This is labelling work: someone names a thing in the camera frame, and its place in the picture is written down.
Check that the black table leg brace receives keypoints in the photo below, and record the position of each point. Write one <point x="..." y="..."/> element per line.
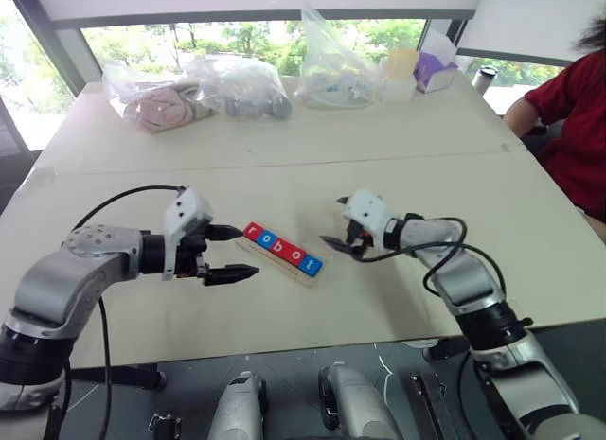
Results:
<point x="123" y="376"/>
<point x="445" y="349"/>

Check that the plastic bag of grey items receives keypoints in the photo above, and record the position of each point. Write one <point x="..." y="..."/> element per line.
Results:
<point x="246" y="92"/>

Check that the red letter tile r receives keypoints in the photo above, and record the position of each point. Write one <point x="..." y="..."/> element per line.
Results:
<point x="252" y="232"/>

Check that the red letter tile b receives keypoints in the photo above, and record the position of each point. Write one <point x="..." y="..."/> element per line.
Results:
<point x="279" y="249"/>

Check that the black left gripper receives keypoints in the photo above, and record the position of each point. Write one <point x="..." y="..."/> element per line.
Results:
<point x="191" y="253"/>

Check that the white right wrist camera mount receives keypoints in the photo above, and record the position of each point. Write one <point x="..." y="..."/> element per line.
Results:
<point x="369" y="213"/>

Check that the purple tissue box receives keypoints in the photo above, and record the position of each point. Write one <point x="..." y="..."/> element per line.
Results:
<point x="434" y="73"/>

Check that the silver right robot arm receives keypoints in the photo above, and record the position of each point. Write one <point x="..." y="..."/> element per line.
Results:
<point x="478" y="293"/>

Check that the person in red shirt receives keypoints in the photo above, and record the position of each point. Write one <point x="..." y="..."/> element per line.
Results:
<point x="577" y="128"/>

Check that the red letter tile o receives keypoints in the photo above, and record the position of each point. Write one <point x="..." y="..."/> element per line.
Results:
<point x="294" y="257"/>

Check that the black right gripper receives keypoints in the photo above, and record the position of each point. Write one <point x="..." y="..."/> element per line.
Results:
<point x="361" y="243"/>

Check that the wooden letter tray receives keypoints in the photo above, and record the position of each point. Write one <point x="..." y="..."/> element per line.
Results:
<point x="289" y="273"/>

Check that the blue letter tile o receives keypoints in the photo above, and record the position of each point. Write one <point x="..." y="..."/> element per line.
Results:
<point x="265" y="240"/>

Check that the dark tumbler cup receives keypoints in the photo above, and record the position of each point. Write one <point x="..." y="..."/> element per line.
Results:
<point x="484" y="80"/>

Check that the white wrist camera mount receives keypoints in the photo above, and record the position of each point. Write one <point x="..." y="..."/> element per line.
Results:
<point x="184" y="210"/>
<point x="369" y="213"/>

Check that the silver rounded robot leg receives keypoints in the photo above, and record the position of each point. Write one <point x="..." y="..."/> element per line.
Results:
<point x="237" y="411"/>
<point x="357" y="407"/>

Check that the blue letter tile t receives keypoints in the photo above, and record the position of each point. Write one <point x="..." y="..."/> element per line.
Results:
<point x="310" y="265"/>

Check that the black metal floor bracket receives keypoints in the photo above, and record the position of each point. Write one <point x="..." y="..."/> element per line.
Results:
<point x="431" y="407"/>

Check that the tall clear plastic bag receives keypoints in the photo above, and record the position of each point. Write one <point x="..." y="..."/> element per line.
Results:
<point x="331" y="71"/>

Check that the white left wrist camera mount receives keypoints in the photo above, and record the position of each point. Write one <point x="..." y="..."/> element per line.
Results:
<point x="184" y="210"/>

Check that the person's bare forearm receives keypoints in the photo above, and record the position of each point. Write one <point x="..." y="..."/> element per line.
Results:
<point x="523" y="116"/>

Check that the black mesh chair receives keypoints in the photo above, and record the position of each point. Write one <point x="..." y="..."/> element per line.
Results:
<point x="9" y="142"/>

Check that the plastic bag of pink items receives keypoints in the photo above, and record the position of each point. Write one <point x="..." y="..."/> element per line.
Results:
<point x="156" y="106"/>

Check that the small black clamp part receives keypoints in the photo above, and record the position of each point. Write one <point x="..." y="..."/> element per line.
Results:
<point x="165" y="426"/>

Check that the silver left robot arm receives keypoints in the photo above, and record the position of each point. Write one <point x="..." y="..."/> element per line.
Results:
<point x="61" y="279"/>

